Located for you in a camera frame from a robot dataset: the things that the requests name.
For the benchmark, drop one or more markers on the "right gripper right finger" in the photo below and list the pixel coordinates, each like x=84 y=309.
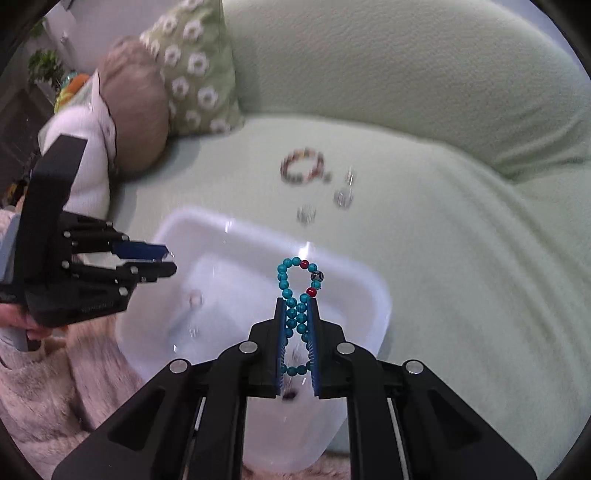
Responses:
x=404 y=422

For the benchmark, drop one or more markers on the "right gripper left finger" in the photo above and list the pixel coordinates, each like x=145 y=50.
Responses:
x=188 y=421

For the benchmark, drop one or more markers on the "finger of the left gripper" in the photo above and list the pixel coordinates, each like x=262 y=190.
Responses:
x=113 y=242
x=82 y=279

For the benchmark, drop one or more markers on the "person's left hand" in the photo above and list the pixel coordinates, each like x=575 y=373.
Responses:
x=16 y=316

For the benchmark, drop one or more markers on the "white fluffy plush toy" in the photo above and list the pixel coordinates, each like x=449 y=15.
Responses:
x=92 y=122

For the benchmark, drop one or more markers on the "white plastic tray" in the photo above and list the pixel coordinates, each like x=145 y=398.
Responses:
x=225 y=282

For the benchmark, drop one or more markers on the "brown round plush cushion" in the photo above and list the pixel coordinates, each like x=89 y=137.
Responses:
x=133 y=91

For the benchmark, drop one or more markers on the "green potted plant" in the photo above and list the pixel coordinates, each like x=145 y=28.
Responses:
x=45 y=65

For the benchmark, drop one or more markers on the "green textured seat cover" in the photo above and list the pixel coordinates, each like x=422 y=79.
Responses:
x=489 y=279

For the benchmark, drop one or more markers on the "green daisy pillow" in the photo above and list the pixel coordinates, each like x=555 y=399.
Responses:
x=191 y=47

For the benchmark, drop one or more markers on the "green sofa backrest cushion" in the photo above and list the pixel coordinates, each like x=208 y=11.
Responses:
x=470 y=74

